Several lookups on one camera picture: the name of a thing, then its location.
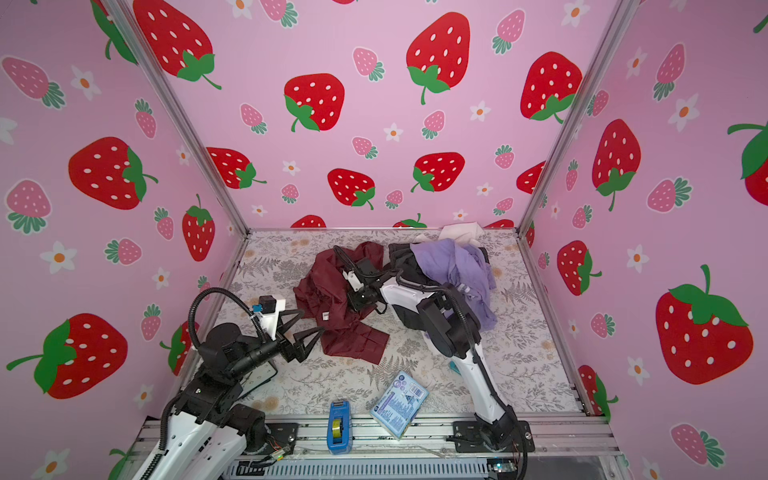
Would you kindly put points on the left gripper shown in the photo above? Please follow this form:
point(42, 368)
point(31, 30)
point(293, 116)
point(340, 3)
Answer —
point(300, 353)

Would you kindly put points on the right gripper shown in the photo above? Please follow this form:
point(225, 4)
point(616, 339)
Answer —
point(354, 301)

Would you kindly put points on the maroon cloth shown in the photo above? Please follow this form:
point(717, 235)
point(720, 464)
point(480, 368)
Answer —
point(322, 294)

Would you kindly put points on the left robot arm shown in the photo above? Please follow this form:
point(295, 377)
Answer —
point(205, 427)

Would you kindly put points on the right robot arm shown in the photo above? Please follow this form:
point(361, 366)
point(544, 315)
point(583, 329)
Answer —
point(422, 297)

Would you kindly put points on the dark grey cloth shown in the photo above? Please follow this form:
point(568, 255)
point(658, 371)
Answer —
point(402, 258)

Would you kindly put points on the lavender cloth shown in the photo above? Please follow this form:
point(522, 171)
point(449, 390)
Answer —
point(466, 268)

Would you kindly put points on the pale pink cloth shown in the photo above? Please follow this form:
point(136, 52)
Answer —
point(463, 233)

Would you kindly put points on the blue tape dispenser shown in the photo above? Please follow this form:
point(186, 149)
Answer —
point(339, 437)

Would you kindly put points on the teal utility knife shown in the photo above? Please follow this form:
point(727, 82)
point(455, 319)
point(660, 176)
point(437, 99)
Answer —
point(454, 366)

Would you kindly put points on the blue wet wipes pack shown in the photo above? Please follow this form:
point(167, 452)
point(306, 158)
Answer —
point(399, 404)

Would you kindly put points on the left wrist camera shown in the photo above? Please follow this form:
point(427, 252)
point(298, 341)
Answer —
point(269, 304)

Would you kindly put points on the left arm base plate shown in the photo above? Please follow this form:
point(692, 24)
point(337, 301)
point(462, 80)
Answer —
point(280, 437)

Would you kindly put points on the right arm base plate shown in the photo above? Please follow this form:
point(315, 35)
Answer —
point(480, 437)

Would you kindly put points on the aluminium front rail frame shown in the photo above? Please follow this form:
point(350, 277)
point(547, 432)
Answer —
point(565, 446)

